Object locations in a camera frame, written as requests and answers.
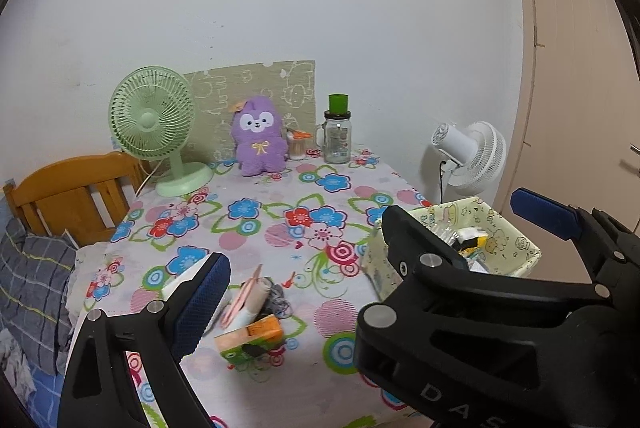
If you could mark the floral tablecloth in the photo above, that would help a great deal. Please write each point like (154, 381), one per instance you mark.
(280, 218)

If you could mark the white desk fan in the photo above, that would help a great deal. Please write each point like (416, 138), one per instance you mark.
(472, 152)

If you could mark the blue bed sheet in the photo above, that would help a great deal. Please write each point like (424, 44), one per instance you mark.
(42, 393)

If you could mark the clear plastic wrapper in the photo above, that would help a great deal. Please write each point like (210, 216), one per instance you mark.
(444, 228)

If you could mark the yellow printed storage box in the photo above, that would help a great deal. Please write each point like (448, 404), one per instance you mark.
(505, 228)

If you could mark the black object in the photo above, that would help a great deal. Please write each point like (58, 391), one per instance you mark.
(629, 22)

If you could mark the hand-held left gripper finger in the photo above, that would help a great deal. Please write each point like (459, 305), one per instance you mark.
(200, 303)

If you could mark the white packet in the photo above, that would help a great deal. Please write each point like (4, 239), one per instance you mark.
(175, 285)

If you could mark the green plastic cup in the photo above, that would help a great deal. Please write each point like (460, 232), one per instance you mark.
(338, 102)

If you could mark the pink tissue packet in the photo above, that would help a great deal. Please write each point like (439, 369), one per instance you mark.
(247, 298)

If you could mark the purple plush toy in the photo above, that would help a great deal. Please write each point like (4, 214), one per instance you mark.
(259, 137)

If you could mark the yellow black item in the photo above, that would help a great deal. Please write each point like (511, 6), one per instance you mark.
(472, 241)

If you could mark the green desk fan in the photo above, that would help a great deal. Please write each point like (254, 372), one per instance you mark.
(150, 117)

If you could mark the grey plaid pillow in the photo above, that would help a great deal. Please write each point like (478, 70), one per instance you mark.
(35, 293)

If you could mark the cotton swab jar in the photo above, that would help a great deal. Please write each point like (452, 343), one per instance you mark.
(297, 143)

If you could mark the glass jar mug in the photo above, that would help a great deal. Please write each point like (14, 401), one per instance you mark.
(337, 137)

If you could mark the orange packet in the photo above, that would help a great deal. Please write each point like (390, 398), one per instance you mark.
(255, 333)

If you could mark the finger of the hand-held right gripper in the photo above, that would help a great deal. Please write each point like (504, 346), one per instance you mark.
(430, 253)
(545, 213)

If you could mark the beige door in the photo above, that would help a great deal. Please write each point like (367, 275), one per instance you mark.
(565, 57)

